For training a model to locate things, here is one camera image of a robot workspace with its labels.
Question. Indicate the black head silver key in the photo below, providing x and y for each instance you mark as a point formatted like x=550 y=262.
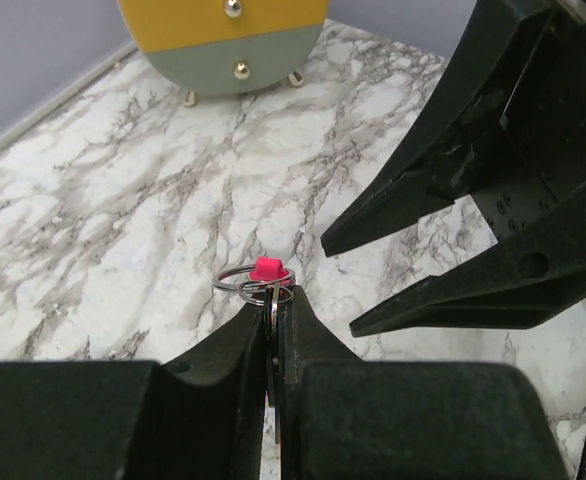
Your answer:
x=271 y=302

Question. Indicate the cylindrical pastel drawer box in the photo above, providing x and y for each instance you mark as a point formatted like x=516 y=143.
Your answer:
x=225 y=47

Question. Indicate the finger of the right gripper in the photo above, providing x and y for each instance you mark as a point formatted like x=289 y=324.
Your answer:
x=529 y=276
x=442 y=156

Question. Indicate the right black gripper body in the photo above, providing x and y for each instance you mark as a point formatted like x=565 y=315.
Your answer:
x=539 y=153

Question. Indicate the aluminium table frame rail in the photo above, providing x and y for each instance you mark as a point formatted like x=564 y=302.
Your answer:
x=32 y=117

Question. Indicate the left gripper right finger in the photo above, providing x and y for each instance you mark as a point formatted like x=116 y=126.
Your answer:
x=346 y=418

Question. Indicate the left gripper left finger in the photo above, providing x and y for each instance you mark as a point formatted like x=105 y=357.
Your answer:
x=198 y=416

